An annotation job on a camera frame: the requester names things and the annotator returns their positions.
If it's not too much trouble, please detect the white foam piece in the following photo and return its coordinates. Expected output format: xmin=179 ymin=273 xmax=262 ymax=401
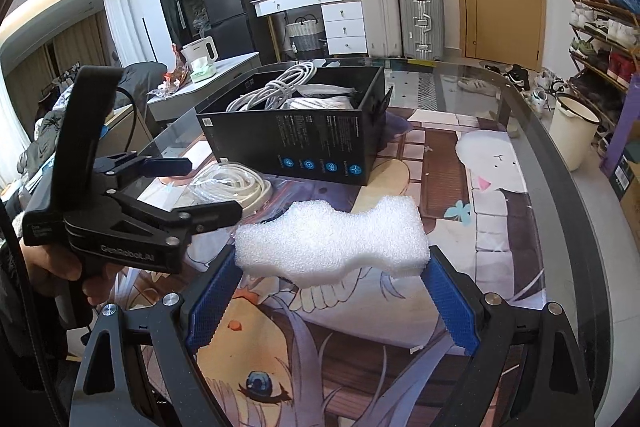
xmin=234 ymin=194 xmax=431 ymax=280

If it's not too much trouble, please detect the purple rolled mat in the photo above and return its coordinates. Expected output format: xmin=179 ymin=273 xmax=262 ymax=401
xmin=600 ymin=74 xmax=640 ymax=175

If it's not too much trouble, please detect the green wipes pack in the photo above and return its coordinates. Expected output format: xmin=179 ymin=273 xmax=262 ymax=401
xmin=190 ymin=57 xmax=215 ymax=84

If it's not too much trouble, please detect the grey side cabinet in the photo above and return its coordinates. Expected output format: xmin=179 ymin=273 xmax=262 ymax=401
xmin=146 ymin=53 xmax=261 ymax=122

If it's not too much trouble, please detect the white bucket dark rim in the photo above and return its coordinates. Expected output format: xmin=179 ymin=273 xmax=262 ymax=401
xmin=550 ymin=94 xmax=601 ymax=170

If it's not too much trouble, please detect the wooden shoe rack with shoes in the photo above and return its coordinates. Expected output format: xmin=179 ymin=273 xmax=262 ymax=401
xmin=567 ymin=0 xmax=640 ymax=88

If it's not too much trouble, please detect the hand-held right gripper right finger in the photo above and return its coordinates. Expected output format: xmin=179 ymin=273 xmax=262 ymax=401
xmin=421 ymin=245 xmax=598 ymax=427

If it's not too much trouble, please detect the white cable bundle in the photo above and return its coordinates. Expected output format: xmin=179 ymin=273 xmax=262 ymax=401
xmin=226 ymin=61 xmax=318 ymax=112

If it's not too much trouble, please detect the white hose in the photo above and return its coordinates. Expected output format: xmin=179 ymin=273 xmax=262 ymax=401
xmin=187 ymin=162 xmax=273 ymax=215

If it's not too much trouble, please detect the printed table mat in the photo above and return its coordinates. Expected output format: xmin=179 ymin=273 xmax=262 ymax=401
xmin=117 ymin=109 xmax=546 ymax=427

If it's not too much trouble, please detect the white desk with drawers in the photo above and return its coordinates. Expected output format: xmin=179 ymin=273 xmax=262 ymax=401
xmin=251 ymin=0 xmax=368 ymax=58

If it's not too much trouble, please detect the black cable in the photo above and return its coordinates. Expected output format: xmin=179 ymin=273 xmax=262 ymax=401
xmin=116 ymin=86 xmax=137 ymax=154

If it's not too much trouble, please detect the white suitcase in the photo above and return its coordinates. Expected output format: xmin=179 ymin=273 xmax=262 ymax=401
xmin=358 ymin=0 xmax=404 ymax=58

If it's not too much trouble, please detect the scattered sneakers pile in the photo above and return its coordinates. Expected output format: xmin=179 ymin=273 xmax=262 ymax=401
xmin=457 ymin=63 xmax=568 ymax=112

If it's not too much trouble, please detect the open cardboard box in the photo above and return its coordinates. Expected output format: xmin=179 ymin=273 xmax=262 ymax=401
xmin=620 ymin=187 xmax=640 ymax=250

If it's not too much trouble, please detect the person's left hand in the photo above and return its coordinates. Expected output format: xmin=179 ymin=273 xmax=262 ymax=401
xmin=20 ymin=239 xmax=119 ymax=307

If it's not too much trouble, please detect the striped black white rug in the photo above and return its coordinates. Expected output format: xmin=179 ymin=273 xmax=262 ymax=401
xmin=387 ymin=71 xmax=436 ymax=100

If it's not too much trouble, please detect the woven basket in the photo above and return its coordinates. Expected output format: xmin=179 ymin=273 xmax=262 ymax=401
xmin=285 ymin=14 xmax=323 ymax=55

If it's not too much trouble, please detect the white electric kettle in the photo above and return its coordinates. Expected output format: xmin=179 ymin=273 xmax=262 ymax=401
xmin=181 ymin=36 xmax=219 ymax=65

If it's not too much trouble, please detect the dark jacket pile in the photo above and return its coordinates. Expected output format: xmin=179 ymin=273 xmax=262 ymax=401
xmin=15 ymin=62 xmax=168 ymax=188

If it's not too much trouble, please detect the white plastic packet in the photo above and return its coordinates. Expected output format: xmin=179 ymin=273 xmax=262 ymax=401
xmin=281 ymin=94 xmax=362 ymax=112

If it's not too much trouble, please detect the beige curtain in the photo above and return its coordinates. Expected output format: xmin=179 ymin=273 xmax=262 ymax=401
xmin=50 ymin=14 xmax=113 ymax=78

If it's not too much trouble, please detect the silver suitcase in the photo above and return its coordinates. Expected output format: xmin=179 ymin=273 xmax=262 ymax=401
xmin=398 ymin=0 xmax=446 ymax=60

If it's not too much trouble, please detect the dark cardboard box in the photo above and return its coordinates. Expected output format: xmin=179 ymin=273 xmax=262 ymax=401
xmin=611 ymin=147 xmax=640 ymax=202

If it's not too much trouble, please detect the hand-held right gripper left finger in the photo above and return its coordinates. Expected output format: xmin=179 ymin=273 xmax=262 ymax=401
xmin=70 ymin=246 xmax=245 ymax=427

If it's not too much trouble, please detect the black cardboard box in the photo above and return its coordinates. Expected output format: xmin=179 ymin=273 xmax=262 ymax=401
xmin=196 ymin=61 xmax=393 ymax=185

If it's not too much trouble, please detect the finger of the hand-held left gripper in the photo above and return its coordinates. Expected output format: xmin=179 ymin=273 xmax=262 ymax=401
xmin=94 ymin=152 xmax=193 ymax=194
xmin=64 ymin=190 xmax=245 ymax=254

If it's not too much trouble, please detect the white curtain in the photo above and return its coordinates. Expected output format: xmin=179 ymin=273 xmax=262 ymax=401
xmin=100 ymin=0 xmax=156 ymax=68

